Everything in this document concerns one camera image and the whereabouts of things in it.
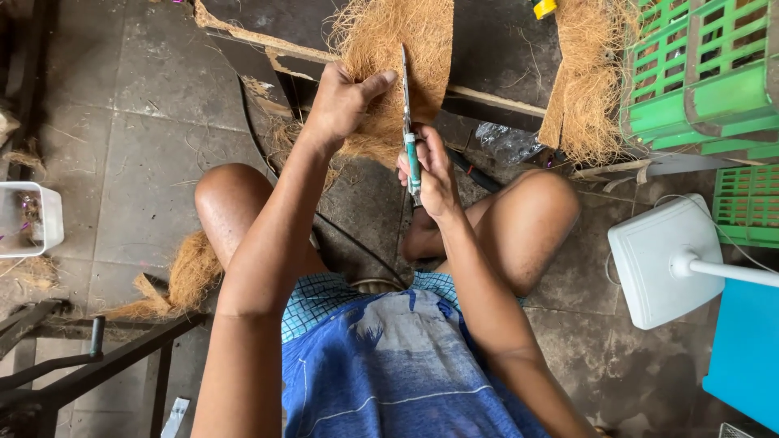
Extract black metal frame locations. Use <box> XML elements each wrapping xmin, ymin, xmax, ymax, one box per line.
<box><xmin>0</xmin><ymin>298</ymin><xmax>211</xmax><ymax>438</ymax></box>

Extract person's leg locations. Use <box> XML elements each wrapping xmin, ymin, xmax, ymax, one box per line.
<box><xmin>402</xmin><ymin>168</ymin><xmax>582</xmax><ymax>298</ymax></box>
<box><xmin>194</xmin><ymin>162</ymin><xmax>329</xmax><ymax>277</ymax></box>

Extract dark wooden board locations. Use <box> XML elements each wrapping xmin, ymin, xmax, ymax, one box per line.
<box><xmin>194</xmin><ymin>0</ymin><xmax>564</xmax><ymax>133</ymax></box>

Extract person's right leg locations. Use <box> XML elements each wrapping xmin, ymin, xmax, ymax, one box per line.
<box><xmin>402</xmin><ymin>168</ymin><xmax>582</xmax><ymax>298</ymax></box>

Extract white fan pole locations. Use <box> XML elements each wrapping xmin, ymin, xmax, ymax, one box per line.
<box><xmin>669</xmin><ymin>248</ymin><xmax>779</xmax><ymax>289</ymax></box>

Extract white plastic tub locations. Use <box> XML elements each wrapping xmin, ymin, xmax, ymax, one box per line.
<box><xmin>0</xmin><ymin>181</ymin><xmax>65</xmax><ymax>259</ymax></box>

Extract wooden strip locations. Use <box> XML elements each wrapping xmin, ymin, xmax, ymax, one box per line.
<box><xmin>570</xmin><ymin>157</ymin><xmax>719</xmax><ymax>183</ymax></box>

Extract person's checked shorts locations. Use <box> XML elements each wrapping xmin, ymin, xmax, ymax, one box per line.
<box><xmin>281</xmin><ymin>269</ymin><xmax>525</xmax><ymax>344</ymax></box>

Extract blue plastic stool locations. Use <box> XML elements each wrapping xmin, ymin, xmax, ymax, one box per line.
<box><xmin>702</xmin><ymin>277</ymin><xmax>779</xmax><ymax>434</ymax></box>

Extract loose coconut fibre heap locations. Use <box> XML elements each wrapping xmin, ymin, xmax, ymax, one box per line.
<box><xmin>100</xmin><ymin>230</ymin><xmax>224</xmax><ymax>321</ymax></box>

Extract person's blue shirt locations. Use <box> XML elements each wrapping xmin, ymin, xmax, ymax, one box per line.
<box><xmin>281</xmin><ymin>288</ymin><xmax>551</xmax><ymax>438</ymax></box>

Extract black hose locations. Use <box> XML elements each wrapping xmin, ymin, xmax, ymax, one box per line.
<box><xmin>445</xmin><ymin>146</ymin><xmax>504</xmax><ymax>194</ymax></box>

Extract clear plastic bag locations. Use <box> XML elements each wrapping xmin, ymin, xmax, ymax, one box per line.
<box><xmin>475</xmin><ymin>122</ymin><xmax>549</xmax><ymax>166</ymax></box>

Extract black cable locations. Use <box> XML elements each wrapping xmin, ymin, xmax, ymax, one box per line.
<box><xmin>237</xmin><ymin>79</ymin><xmax>410</xmax><ymax>290</ymax></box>

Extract person's left hand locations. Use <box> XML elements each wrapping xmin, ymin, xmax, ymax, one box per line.
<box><xmin>301</xmin><ymin>61</ymin><xmax>399</xmax><ymax>153</ymax></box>

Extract teal-handled scissors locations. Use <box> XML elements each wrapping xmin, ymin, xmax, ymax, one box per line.
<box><xmin>400</xmin><ymin>43</ymin><xmax>424</xmax><ymax>208</ymax></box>

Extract brown coconut fibre sheet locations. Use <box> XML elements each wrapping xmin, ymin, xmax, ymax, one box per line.
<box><xmin>268</xmin><ymin>0</ymin><xmax>455</xmax><ymax>171</ymax></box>

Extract coconut fibre sheet on board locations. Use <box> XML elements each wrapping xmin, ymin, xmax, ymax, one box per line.
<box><xmin>538</xmin><ymin>0</ymin><xmax>640</xmax><ymax>166</ymax></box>

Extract white paper scrap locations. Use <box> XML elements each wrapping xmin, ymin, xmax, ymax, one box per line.
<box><xmin>160</xmin><ymin>397</ymin><xmax>191</xmax><ymax>438</ymax></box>

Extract small green plastic crate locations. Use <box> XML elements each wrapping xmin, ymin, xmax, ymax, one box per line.
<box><xmin>712</xmin><ymin>163</ymin><xmax>779</xmax><ymax>249</ymax></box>

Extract person's left leg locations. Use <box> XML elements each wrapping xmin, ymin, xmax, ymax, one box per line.
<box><xmin>194</xmin><ymin>162</ymin><xmax>329</xmax><ymax>277</ymax></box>

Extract person's right hand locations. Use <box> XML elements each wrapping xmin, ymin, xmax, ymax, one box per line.
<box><xmin>397</xmin><ymin>124</ymin><xmax>463</xmax><ymax>221</ymax></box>

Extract white fan base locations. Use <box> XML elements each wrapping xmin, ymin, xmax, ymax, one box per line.
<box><xmin>607</xmin><ymin>193</ymin><xmax>726</xmax><ymax>331</ymax></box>

